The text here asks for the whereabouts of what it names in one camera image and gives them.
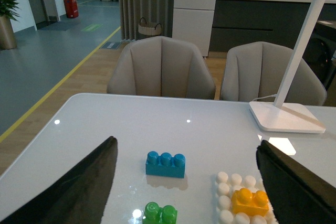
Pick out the white desk lamp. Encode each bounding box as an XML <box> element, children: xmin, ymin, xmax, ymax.
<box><xmin>249</xmin><ymin>0</ymin><xmax>326</xmax><ymax>134</ymax></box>

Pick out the red bin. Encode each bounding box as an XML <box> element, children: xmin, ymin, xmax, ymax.
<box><xmin>64</xmin><ymin>0</ymin><xmax>79</xmax><ymax>18</ymax></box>

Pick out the white studded base plate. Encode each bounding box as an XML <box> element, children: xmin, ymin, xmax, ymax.
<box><xmin>215</xmin><ymin>171</ymin><xmax>278</xmax><ymax>223</ymax></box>

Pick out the dark kitchen counter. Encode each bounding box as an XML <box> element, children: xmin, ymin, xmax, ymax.
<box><xmin>208</xmin><ymin>0</ymin><xmax>336</xmax><ymax>52</ymax></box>

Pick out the beige chair left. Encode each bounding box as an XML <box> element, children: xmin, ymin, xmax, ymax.
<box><xmin>107</xmin><ymin>36</ymin><xmax>216</xmax><ymax>99</ymax></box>

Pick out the white drawer cabinet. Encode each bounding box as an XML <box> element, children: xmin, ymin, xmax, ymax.
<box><xmin>172</xmin><ymin>0</ymin><xmax>216</xmax><ymax>57</ymax></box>

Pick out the blue three-stud block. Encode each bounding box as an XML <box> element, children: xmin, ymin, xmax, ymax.
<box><xmin>145</xmin><ymin>151</ymin><xmax>186</xmax><ymax>178</ymax></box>

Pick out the beige chair right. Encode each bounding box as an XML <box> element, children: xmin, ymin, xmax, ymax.
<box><xmin>219</xmin><ymin>41</ymin><xmax>327</xmax><ymax>106</ymax></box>

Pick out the green two-stud block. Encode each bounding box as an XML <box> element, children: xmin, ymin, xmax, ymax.
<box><xmin>142</xmin><ymin>202</ymin><xmax>177</xmax><ymax>224</ymax></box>

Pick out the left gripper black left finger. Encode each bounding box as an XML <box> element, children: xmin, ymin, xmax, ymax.
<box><xmin>2</xmin><ymin>136</ymin><xmax>118</xmax><ymax>223</ymax></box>

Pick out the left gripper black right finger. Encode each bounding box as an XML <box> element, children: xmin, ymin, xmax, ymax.
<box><xmin>256</xmin><ymin>140</ymin><xmax>335</xmax><ymax>223</ymax></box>

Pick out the black washing machine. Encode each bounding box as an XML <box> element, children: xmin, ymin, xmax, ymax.
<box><xmin>303</xmin><ymin>20</ymin><xmax>335</xmax><ymax>89</ymax></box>

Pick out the potted green plant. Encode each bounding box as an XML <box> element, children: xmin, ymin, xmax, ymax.
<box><xmin>1</xmin><ymin>0</ymin><xmax>19</xmax><ymax>50</ymax></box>

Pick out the yellow two-stud block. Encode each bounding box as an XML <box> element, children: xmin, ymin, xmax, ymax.
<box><xmin>231</xmin><ymin>188</ymin><xmax>269</xmax><ymax>216</ymax></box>

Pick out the white lamp cable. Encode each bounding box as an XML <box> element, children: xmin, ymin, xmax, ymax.
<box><xmin>252</xmin><ymin>93</ymin><xmax>278</xmax><ymax>102</ymax></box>

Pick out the woven basket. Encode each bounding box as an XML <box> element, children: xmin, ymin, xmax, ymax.
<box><xmin>138</xmin><ymin>17</ymin><xmax>162</xmax><ymax>36</ymax></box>

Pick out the beige chair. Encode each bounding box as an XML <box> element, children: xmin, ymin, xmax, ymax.
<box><xmin>219</xmin><ymin>41</ymin><xmax>327</xmax><ymax>106</ymax></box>
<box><xmin>107</xmin><ymin>36</ymin><xmax>216</xmax><ymax>99</ymax></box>

